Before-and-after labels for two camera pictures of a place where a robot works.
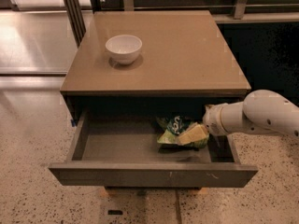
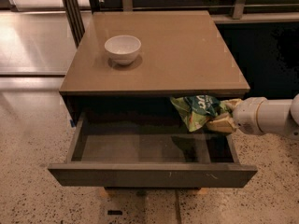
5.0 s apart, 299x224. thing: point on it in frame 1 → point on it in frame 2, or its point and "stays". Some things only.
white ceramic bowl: x=123 y=49 stays
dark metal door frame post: x=74 y=10 stays
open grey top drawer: x=121 y=149 stays
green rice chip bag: x=170 y=126 → x=196 y=110
